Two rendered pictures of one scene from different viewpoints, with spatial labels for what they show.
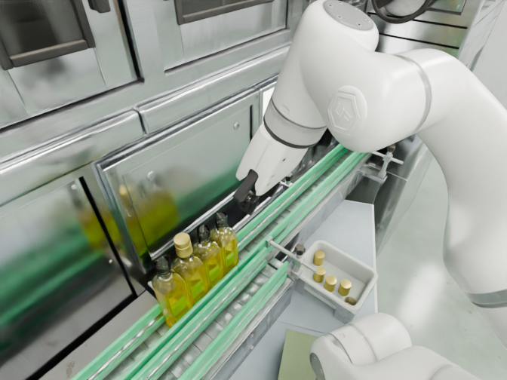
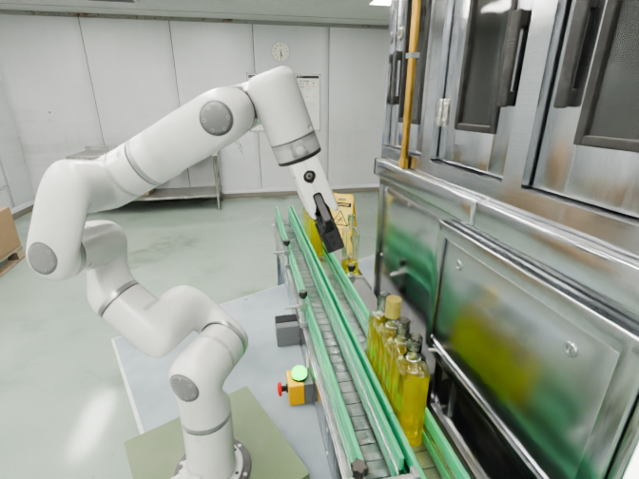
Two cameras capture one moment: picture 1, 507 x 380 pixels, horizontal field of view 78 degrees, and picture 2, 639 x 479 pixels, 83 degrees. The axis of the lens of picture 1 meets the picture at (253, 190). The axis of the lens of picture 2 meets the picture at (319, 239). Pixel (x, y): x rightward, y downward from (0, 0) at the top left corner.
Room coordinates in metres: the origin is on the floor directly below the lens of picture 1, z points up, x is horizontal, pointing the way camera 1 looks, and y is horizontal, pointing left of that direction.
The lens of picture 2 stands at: (0.75, -0.50, 1.57)
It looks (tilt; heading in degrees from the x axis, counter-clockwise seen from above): 21 degrees down; 129
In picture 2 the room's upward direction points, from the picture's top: straight up
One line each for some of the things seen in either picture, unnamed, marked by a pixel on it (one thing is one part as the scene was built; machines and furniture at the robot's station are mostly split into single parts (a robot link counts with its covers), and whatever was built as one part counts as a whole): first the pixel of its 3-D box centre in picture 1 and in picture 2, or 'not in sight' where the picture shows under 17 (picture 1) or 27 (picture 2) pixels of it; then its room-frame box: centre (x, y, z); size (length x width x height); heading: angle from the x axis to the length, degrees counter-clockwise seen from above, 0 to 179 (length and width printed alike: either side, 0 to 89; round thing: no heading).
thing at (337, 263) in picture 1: (333, 278); not in sight; (0.57, -0.26, 0.80); 0.22 x 0.17 x 0.09; 50
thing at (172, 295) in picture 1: (173, 300); (379, 348); (0.39, 0.19, 0.99); 0.06 x 0.06 x 0.21; 50
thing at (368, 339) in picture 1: (367, 354); (205, 378); (0.23, -0.21, 1.08); 0.13 x 0.10 x 0.16; 112
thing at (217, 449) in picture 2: not in sight; (203, 448); (0.23, -0.23, 0.92); 0.16 x 0.13 x 0.15; 86
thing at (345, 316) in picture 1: (325, 276); not in sight; (0.59, -0.24, 0.79); 0.27 x 0.17 x 0.08; 50
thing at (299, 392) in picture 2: not in sight; (299, 387); (0.17, 0.12, 0.79); 0.07 x 0.07 x 0.07; 50
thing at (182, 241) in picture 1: (182, 245); (393, 307); (0.43, 0.15, 1.14); 0.04 x 0.04 x 0.04
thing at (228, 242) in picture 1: (224, 255); (408, 398); (0.52, 0.08, 0.99); 0.06 x 0.06 x 0.21; 50
